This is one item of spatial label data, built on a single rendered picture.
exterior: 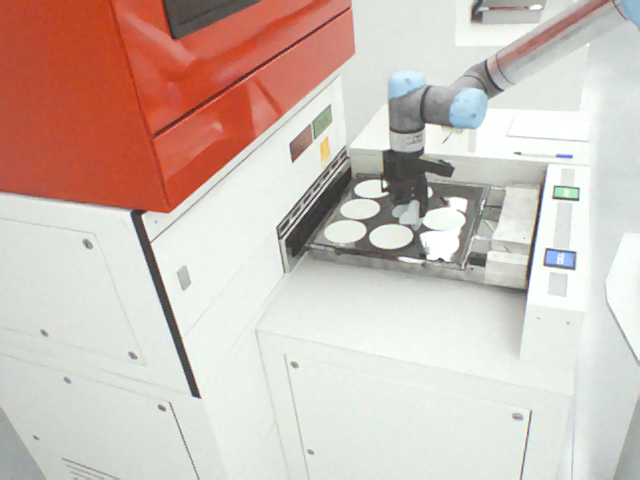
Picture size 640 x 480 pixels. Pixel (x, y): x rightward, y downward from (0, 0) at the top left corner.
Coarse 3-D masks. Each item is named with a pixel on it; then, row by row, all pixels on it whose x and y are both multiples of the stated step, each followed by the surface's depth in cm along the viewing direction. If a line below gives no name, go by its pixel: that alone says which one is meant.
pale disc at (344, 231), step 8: (336, 224) 134; (344, 224) 134; (352, 224) 134; (360, 224) 133; (328, 232) 132; (336, 232) 131; (344, 232) 131; (352, 232) 131; (360, 232) 130; (336, 240) 129; (344, 240) 128; (352, 240) 128
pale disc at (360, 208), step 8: (352, 200) 144; (360, 200) 143; (368, 200) 143; (344, 208) 141; (352, 208) 140; (360, 208) 140; (368, 208) 139; (376, 208) 139; (352, 216) 137; (360, 216) 136; (368, 216) 136
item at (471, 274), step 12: (324, 252) 135; (360, 264) 132; (372, 264) 131; (384, 264) 130; (396, 264) 128; (408, 264) 127; (432, 276) 126; (444, 276) 125; (456, 276) 124; (468, 276) 123; (480, 276) 121; (516, 288) 119
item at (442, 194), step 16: (368, 176) 154; (352, 192) 147; (432, 192) 143; (448, 192) 142; (464, 192) 141; (480, 192) 140; (336, 208) 141; (384, 208) 139; (432, 208) 136; (448, 208) 136; (464, 208) 135; (368, 224) 133; (384, 224) 132; (400, 224) 131; (464, 224) 129; (320, 240) 129; (368, 240) 127; (416, 240) 125; (432, 240) 125; (448, 240) 124; (464, 240) 123; (416, 256) 120; (432, 256) 119; (448, 256) 119
